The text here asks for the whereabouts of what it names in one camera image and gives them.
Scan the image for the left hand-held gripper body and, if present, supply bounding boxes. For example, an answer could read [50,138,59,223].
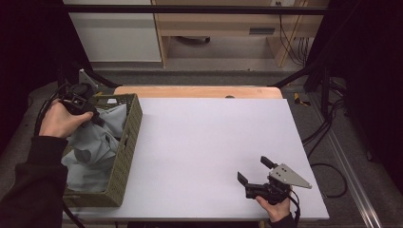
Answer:
[59,68,100,118]

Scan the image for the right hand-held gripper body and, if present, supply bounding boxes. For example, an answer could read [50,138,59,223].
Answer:
[244,162,314,205]

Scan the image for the grey cloth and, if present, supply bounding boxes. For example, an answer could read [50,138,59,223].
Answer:
[61,104,129,194]

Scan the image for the olive woven basket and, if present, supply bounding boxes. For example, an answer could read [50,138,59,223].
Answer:
[61,92,144,209]

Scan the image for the person's right hand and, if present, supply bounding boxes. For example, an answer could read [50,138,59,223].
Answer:
[255,189,293,223]

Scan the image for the person's left hand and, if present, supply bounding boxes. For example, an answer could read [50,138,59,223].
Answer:
[38,98,95,140]

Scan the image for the yellow and black tool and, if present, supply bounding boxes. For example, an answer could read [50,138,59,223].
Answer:
[292,92,312,107]

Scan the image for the black curtain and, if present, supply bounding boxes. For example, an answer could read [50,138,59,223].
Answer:
[305,0,403,194]
[0,0,93,153]

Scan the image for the white cabinet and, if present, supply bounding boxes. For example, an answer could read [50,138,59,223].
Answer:
[62,0,163,63]

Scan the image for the wooden table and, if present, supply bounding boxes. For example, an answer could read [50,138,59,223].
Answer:
[113,85,283,100]

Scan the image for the black metal stand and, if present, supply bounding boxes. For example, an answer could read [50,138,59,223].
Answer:
[268,62,333,119]

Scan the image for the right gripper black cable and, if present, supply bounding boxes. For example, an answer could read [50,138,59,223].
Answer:
[286,187,302,226]

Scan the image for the black floor cable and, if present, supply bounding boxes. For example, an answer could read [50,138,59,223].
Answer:
[301,79,349,200]

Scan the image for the aluminium floor rail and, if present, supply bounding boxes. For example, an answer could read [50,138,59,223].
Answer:
[307,92,384,228]

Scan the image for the bundle of black wall cables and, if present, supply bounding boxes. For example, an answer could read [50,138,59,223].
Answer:
[276,1,310,67]

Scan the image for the black metal frame bar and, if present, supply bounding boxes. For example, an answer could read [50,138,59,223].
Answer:
[62,4,328,15]

